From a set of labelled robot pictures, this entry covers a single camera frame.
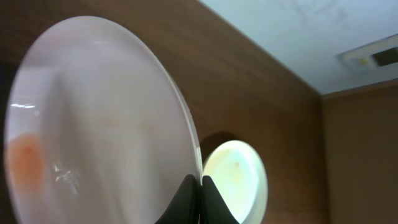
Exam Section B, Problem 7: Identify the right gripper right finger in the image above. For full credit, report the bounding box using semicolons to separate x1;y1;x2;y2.
200;175;239;224

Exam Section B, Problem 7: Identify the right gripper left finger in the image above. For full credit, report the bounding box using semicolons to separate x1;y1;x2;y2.
155;174;200;224

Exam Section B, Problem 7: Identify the white plate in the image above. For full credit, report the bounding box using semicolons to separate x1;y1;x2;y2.
203;140;268;224

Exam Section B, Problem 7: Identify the pink plate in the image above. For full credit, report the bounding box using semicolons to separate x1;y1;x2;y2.
5;16;202;223

